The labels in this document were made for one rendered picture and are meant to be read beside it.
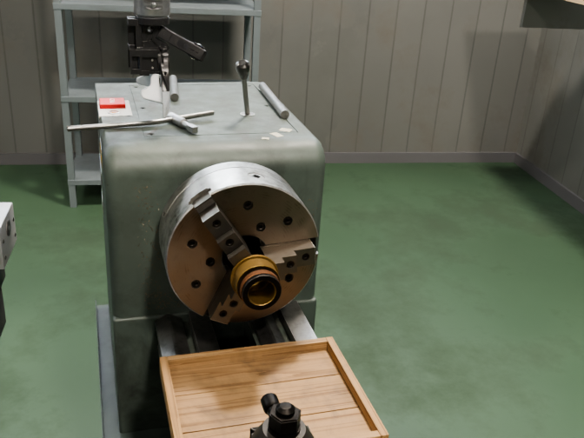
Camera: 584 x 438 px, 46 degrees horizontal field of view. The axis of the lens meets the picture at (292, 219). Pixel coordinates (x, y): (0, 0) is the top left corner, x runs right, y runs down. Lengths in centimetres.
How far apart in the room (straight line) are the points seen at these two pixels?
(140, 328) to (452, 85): 398
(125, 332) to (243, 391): 38
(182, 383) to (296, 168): 52
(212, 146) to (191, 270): 28
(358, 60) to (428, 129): 79
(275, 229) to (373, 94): 374
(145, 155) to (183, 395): 49
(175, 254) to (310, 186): 36
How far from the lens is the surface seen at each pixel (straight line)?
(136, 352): 164
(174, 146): 146
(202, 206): 131
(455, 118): 533
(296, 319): 158
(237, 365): 140
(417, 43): 507
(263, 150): 148
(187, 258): 135
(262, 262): 127
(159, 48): 151
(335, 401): 133
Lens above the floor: 172
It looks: 25 degrees down
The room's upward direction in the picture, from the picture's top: 4 degrees clockwise
